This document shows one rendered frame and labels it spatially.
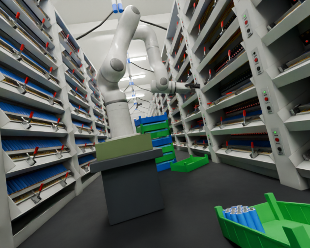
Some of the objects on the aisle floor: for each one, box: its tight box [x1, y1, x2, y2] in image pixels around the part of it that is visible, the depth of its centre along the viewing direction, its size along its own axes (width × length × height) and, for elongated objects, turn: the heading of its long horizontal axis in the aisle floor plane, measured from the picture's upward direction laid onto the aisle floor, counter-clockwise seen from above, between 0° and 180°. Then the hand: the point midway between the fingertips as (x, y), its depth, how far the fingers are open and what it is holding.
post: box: [233, 0, 310, 190], centre depth 75 cm, size 20×9×169 cm, turn 27°
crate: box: [170, 154, 209, 173], centre depth 140 cm, size 30×20×8 cm
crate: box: [214, 193, 310, 248], centre depth 35 cm, size 30×20×8 cm
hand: (196, 88), depth 105 cm, fingers open, 8 cm apart
